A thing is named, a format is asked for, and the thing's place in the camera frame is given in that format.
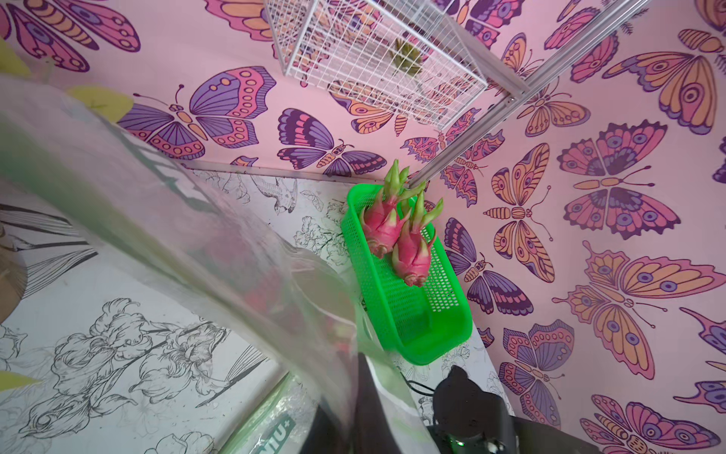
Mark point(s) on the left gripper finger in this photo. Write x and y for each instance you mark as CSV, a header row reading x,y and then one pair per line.
x,y
371,433

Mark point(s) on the pink dragon fruit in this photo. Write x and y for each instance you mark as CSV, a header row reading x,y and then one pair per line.
x,y
411,255
380,222

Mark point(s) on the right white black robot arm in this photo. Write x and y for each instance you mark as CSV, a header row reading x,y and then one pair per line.
x,y
469,420

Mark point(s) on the potted plant yellow green leaves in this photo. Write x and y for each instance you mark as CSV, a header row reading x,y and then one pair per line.
x,y
108,103

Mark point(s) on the aluminium frame struts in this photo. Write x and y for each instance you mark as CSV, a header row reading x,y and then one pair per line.
x,y
522,90

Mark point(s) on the small succulent in wire basket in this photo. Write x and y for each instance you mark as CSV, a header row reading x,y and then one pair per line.
x,y
405,58

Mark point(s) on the white wire wall basket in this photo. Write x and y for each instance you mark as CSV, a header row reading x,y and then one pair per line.
x,y
343,48

